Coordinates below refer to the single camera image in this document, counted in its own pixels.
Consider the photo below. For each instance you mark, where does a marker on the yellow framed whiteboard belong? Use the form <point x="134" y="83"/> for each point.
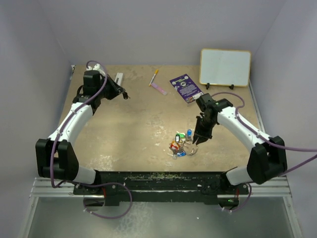
<point x="225" y="67"/>

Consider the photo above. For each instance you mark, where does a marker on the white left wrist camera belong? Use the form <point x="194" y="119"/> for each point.
<point x="97" y="67"/>

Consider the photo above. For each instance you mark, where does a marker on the large metal keyring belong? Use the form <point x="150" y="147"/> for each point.
<point x="190" y="149"/>

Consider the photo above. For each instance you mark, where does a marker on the yellow capped marker pen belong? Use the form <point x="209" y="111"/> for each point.
<point x="153" y="77"/>

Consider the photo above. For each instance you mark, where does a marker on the black whiteboard stand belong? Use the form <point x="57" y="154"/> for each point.
<point x="208" y="85"/>

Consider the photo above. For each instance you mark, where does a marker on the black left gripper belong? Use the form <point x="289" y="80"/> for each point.
<point x="116" y="89"/>

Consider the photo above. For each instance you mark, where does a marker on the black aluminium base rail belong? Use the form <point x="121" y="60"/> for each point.
<point x="201" y="187"/>

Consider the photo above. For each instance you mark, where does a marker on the pink translucent lead case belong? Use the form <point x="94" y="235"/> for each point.
<point x="158" y="88"/>

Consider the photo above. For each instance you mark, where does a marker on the black white key tag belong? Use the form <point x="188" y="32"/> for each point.
<point x="125" y="96"/>

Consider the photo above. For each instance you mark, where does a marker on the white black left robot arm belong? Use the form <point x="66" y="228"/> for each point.
<point x="56" y="158"/>

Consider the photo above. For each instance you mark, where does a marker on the white stapler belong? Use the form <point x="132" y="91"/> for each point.
<point x="119" y="78"/>

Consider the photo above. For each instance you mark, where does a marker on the purple paperback book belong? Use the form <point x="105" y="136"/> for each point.
<point x="186" y="88"/>

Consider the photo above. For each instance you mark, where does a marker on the large blue key tag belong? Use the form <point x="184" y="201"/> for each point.
<point x="189" y="133"/>

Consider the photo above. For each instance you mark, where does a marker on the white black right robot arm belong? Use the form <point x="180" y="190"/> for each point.
<point x="267" y="154"/>

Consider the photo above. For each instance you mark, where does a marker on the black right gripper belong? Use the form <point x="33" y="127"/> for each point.
<point x="199" y="134"/>

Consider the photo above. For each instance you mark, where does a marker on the small blue key tag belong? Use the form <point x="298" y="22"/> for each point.
<point x="181" y="154"/>

